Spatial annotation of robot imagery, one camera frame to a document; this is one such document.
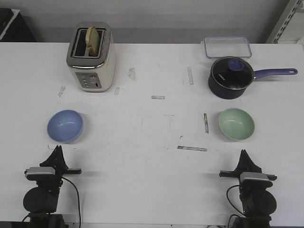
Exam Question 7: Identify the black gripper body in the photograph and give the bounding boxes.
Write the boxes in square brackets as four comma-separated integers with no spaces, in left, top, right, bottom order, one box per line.
[219,171,277,195]
[38,163,82,190]

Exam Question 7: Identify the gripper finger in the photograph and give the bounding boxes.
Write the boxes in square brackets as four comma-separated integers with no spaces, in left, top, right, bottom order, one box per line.
[244,150,262,173]
[43,145,59,166]
[234,149,246,172]
[58,145,68,169]

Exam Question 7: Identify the blue bowl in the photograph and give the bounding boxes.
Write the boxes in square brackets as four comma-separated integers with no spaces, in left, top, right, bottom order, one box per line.
[47,110,84,143]

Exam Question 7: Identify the green bowl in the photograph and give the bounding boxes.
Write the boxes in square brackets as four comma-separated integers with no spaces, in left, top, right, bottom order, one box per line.
[218,108,255,142]

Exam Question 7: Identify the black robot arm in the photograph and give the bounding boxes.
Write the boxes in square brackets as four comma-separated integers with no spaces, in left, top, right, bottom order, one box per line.
[23,145,82,228]
[219,149,277,228]

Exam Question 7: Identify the dark blue saucepan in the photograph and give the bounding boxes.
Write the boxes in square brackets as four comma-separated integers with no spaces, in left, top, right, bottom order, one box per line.
[208,56,298,100]

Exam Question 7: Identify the glass pot lid blue knob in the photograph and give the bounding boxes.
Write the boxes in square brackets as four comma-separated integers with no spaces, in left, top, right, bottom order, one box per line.
[211,57,254,90]

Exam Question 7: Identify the cream and chrome toaster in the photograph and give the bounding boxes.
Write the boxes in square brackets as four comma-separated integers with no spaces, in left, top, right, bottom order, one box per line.
[66,21,116,92]

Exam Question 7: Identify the clear plastic food container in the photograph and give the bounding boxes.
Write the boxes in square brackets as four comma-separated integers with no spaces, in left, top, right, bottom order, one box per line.
[200,36,252,59]

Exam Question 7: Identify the slice of toast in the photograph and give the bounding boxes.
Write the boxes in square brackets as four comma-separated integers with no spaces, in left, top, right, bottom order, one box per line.
[85,27,100,57]

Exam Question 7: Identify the white metal shelf upright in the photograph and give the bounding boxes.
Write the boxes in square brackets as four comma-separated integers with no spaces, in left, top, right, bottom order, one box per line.
[266,0,304,45]

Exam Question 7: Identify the left black cable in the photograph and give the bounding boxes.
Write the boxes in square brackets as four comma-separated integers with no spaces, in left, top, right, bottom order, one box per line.
[60,176,82,226]

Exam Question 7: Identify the black cable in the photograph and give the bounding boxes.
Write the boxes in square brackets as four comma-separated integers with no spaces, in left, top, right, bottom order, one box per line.
[226,185,245,218]
[60,176,82,226]

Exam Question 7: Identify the right black cable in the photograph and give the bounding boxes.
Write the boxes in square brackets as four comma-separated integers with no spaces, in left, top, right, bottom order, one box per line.
[226,185,245,218]

